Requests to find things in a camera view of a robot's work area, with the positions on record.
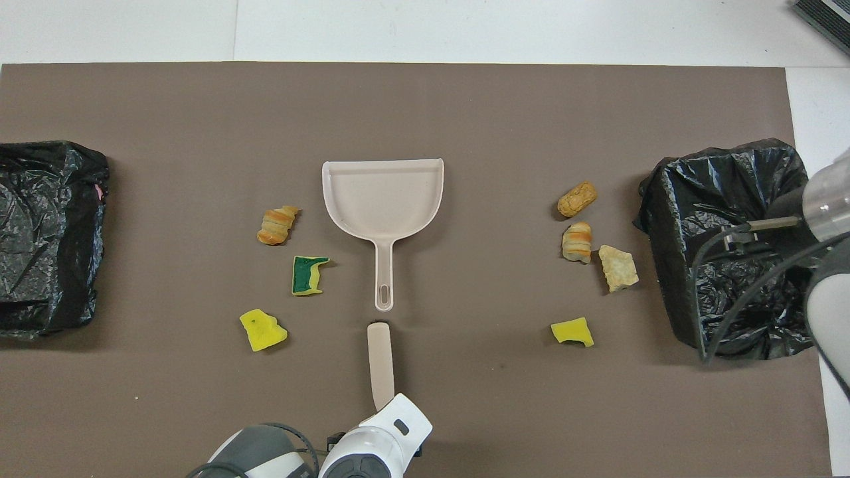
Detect beige brush black bristles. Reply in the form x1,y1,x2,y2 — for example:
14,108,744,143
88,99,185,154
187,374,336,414
367,321,397,412

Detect yellow sponge piece dark dot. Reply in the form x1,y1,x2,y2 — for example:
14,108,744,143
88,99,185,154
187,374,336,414
239,309,289,353

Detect green yellow sponge piece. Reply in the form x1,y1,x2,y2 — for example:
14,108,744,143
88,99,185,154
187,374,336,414
292,256,331,297

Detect striped croissant piece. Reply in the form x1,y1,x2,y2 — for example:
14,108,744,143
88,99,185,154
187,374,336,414
562,222,593,265
257,205,301,246

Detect beige plastic dustpan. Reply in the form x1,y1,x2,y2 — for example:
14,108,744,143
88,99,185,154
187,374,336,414
322,158,445,313

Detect pale bread chunk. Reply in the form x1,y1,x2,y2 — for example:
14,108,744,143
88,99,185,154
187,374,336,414
598,245,639,294

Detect brown bread roll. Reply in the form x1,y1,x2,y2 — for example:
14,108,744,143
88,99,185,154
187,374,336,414
557,181,598,218

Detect black bag bin pink spot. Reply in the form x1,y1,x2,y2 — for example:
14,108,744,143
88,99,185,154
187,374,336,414
0,140,110,341

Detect black bag lined bin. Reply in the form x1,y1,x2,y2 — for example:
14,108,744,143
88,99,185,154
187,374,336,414
633,138,817,361

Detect brown table mat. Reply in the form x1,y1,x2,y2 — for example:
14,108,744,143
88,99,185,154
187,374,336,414
0,62,834,478

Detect dark grey ribbed device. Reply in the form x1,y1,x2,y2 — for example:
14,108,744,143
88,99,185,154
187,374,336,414
790,0,850,39

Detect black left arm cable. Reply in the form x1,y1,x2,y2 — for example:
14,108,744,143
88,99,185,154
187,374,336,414
189,423,319,478

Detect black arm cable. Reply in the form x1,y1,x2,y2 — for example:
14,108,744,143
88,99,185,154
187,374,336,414
189,423,319,478
691,216,850,364

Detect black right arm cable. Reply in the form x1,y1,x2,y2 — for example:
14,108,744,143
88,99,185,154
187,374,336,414
691,216,850,364

